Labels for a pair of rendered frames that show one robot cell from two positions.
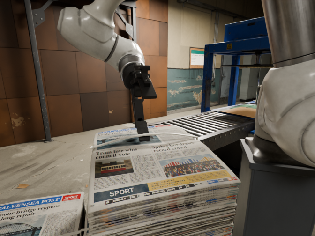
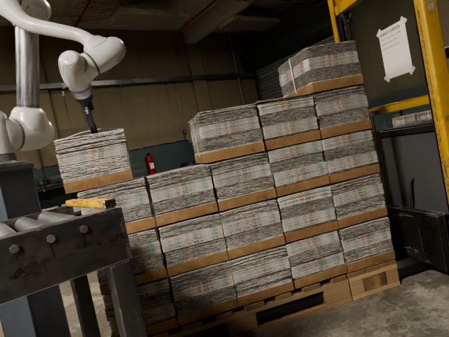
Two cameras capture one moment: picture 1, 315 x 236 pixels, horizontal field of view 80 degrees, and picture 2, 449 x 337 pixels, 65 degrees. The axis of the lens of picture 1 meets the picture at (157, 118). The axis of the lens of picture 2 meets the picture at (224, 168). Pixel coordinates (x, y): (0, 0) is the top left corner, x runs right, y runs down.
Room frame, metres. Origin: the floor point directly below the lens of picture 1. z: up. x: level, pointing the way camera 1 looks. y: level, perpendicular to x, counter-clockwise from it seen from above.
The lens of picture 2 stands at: (2.15, 0.68, 0.88)
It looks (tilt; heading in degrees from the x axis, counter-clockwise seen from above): 3 degrees down; 182
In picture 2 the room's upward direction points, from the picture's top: 12 degrees counter-clockwise
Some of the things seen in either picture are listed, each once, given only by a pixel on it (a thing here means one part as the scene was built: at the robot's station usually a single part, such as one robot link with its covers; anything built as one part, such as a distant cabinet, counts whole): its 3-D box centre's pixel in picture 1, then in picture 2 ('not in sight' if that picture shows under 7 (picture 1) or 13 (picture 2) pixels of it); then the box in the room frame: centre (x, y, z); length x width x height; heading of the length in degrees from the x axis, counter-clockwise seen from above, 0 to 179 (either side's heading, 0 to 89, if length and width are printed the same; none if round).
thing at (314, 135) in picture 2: not in sight; (278, 142); (0.23, 0.91, 0.86); 0.38 x 0.29 x 0.04; 16
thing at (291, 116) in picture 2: not in sight; (275, 126); (0.23, 0.91, 0.95); 0.38 x 0.29 x 0.23; 16
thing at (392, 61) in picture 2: not in sight; (383, 46); (0.03, 1.63, 1.28); 0.57 x 0.01 x 0.65; 15
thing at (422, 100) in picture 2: not in sight; (397, 106); (0.03, 1.65, 0.92); 0.57 x 0.01 x 0.05; 15
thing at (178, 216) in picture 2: not in sight; (219, 246); (0.35, 0.50, 0.40); 1.16 x 0.38 x 0.51; 105
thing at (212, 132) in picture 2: not in sight; (223, 136); (0.31, 0.63, 0.95); 0.38 x 0.29 x 0.23; 14
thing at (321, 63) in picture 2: not in sight; (335, 169); (0.15, 1.19, 0.65); 0.39 x 0.30 x 1.29; 15
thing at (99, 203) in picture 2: not in sight; (87, 202); (1.15, 0.23, 0.81); 0.43 x 0.03 x 0.02; 38
